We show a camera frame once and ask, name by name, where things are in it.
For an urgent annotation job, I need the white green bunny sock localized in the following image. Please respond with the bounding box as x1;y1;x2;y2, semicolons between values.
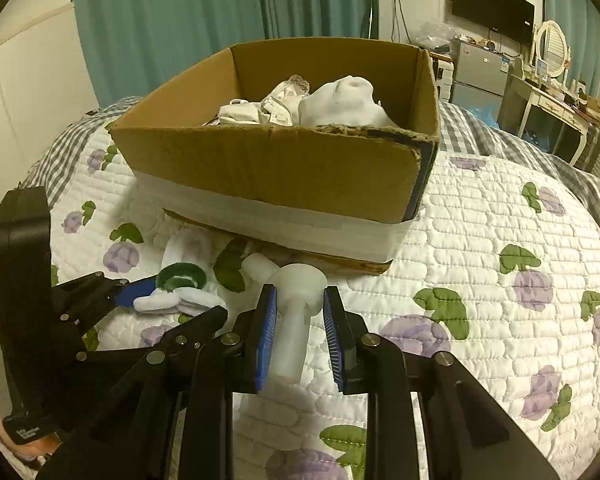
133;229;226;318

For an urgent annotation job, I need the white fluffy sock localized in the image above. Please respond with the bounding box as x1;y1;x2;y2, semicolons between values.
298;75;396;128

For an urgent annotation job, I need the small white patterned sock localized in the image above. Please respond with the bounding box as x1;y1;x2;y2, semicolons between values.
208;75;310;127

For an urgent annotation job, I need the person's left hand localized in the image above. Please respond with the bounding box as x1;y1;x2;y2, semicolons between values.
0;383;67;466

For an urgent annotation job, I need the white floral quilt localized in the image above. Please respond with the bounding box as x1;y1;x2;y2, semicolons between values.
52;127;600;479

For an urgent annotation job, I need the brown cardboard box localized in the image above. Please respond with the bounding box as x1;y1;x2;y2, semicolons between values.
109;37;440;274

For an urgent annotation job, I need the large teal curtain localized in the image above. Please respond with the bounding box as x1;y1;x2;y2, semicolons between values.
72;0;378;106

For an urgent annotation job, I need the grey checked bed sheet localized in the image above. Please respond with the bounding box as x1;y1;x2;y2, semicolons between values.
19;96;600;227

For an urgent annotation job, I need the white dressing table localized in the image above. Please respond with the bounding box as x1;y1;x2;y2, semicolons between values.
498;74;600;172

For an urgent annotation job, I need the silver mini fridge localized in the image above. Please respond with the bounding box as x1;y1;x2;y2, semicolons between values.
451;39;510;116

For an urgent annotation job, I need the white oval vanity mirror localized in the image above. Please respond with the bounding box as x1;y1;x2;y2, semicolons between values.
531;20;571;78

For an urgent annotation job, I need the narrow teal curtain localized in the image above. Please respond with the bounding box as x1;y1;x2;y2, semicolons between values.
544;0;600;96

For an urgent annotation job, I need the black wall television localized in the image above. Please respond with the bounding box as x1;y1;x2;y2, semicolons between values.
452;0;534;46

